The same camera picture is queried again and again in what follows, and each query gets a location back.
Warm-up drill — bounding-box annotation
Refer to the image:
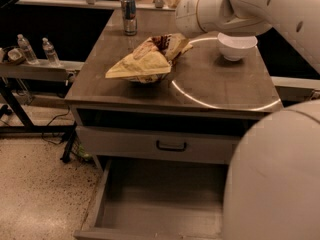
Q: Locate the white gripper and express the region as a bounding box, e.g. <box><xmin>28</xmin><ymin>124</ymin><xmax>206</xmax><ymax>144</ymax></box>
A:
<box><xmin>163</xmin><ymin>0</ymin><xmax>202</xmax><ymax>37</ymax></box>

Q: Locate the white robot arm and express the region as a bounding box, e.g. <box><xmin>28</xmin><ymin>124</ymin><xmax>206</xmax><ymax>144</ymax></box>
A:
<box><xmin>164</xmin><ymin>0</ymin><xmax>320</xmax><ymax>240</ymax></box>

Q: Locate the open middle drawer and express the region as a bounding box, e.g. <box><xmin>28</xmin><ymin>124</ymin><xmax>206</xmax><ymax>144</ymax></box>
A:
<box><xmin>74</xmin><ymin>158</ymin><xmax>227</xmax><ymax>240</ymax></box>

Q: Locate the right clear water bottle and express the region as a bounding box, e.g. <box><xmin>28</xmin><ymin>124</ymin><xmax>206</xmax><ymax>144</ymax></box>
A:
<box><xmin>42</xmin><ymin>38</ymin><xmax>61</xmax><ymax>66</ymax></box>

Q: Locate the clear water bottle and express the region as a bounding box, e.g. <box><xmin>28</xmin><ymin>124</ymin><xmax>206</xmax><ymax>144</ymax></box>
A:
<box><xmin>17</xmin><ymin>34</ymin><xmax>39</xmax><ymax>64</ymax></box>
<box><xmin>42</xmin><ymin>38</ymin><xmax>61</xmax><ymax>66</ymax></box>

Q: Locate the white ceramic bowl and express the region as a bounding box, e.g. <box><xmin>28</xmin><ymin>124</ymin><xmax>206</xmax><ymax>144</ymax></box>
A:
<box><xmin>217</xmin><ymin>33</ymin><xmax>258</xmax><ymax>61</ymax></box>

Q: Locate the grey side bench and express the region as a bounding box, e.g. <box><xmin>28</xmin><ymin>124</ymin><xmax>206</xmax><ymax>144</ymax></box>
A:
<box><xmin>0</xmin><ymin>60</ymin><xmax>83</xmax><ymax>82</ymax></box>

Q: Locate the grey drawer cabinet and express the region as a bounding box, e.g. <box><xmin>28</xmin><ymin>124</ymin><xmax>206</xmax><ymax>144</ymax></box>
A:
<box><xmin>64</xmin><ymin>9</ymin><xmax>284</xmax><ymax>240</ymax></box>

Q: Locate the blue silver drink can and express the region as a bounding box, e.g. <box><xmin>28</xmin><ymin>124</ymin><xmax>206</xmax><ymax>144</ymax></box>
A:
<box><xmin>120</xmin><ymin>0</ymin><xmax>137</xmax><ymax>36</ymax></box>

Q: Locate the brown chip bag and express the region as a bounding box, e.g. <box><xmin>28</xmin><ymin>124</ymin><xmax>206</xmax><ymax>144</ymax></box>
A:
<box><xmin>105</xmin><ymin>33</ymin><xmax>192</xmax><ymax>84</ymax></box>

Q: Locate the closed upper drawer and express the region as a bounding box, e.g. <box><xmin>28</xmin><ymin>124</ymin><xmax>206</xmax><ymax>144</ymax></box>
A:
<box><xmin>77</xmin><ymin>126</ymin><xmax>240</xmax><ymax>164</ymax></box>

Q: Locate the black drawer handle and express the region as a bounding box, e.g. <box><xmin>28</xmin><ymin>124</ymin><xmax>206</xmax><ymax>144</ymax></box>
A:
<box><xmin>156</xmin><ymin>140</ymin><xmax>187</xmax><ymax>152</ymax></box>

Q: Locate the small brown bowl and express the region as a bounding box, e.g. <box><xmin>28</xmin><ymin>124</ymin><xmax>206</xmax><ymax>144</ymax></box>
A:
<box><xmin>0</xmin><ymin>46</ymin><xmax>25</xmax><ymax>65</ymax></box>

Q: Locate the black floor cable left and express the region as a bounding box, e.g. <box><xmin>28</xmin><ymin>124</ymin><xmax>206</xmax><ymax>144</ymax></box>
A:
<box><xmin>40</xmin><ymin>107</ymin><xmax>73</xmax><ymax>146</ymax></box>

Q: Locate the left clear water bottle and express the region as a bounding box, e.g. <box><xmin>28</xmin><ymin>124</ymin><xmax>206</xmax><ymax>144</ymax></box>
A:
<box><xmin>17</xmin><ymin>34</ymin><xmax>39</xmax><ymax>64</ymax></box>

